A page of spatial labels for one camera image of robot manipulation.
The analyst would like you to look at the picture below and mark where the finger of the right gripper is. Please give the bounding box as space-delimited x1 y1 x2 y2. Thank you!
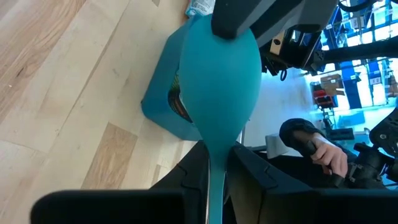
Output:
211 0 304 40
250 0 339 48

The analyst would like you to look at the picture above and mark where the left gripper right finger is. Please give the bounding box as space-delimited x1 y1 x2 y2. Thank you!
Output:
226 142 398 224

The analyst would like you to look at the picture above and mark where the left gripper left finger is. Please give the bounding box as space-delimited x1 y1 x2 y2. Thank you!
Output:
30 141 210 224

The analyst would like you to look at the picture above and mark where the blue white food packet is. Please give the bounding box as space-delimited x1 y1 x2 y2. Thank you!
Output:
185 0 217 18

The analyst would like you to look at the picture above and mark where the blue plastic spoon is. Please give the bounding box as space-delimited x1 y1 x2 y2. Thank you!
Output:
178 14 262 224

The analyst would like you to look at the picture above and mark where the small foil sauce packet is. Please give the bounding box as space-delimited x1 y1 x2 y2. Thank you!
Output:
167 73 193 124

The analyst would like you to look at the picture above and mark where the person's forearm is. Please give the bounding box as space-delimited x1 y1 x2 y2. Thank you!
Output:
279 118 327 158

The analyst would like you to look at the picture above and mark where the brown cardboard box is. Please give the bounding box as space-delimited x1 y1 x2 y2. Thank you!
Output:
320 73 346 97

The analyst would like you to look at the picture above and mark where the person's hand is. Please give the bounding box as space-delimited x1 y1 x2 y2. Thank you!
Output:
310 133 349 179

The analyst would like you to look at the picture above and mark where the blue storage shelving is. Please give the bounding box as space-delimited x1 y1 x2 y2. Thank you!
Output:
323 0 398 110

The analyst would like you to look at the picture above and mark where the large teal blue bin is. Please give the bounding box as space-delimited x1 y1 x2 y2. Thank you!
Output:
141 14 203 142

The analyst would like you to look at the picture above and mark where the black leader arm handle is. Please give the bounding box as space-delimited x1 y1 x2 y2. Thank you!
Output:
298 108 398 190

